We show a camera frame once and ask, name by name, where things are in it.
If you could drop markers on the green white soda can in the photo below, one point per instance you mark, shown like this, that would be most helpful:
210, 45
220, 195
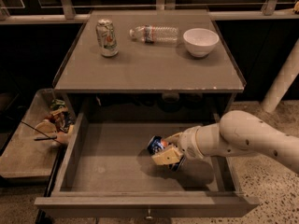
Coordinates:
106, 37

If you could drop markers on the white window frame rail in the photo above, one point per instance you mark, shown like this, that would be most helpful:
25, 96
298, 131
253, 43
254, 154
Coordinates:
65, 11

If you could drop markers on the pile of snack packages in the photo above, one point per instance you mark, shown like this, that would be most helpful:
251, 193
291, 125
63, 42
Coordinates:
57, 126

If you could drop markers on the grey cabinet with top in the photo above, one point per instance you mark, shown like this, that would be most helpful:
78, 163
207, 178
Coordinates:
148, 68

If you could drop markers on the white ceramic bowl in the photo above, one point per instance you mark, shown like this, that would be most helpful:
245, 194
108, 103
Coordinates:
199, 42

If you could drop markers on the clear plastic water bottle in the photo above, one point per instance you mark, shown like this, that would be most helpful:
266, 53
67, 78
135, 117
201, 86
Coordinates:
155, 34

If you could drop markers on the blue pepsi can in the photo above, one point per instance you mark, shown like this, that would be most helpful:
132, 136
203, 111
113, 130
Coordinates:
156, 144

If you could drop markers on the metal drawer knob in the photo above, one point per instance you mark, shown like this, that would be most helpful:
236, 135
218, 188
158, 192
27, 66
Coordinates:
149, 216

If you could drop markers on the open grey top drawer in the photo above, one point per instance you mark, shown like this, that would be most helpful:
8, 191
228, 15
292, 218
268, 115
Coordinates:
108, 172

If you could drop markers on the grey plastic bin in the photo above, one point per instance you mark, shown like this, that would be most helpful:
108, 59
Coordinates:
24, 158

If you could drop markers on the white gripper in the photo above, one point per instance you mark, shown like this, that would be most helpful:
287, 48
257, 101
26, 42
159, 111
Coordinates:
189, 143

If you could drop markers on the white diagonal support post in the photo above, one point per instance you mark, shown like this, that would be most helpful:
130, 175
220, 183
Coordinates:
286, 76

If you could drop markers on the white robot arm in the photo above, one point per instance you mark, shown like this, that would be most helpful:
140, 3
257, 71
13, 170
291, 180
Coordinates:
238, 133

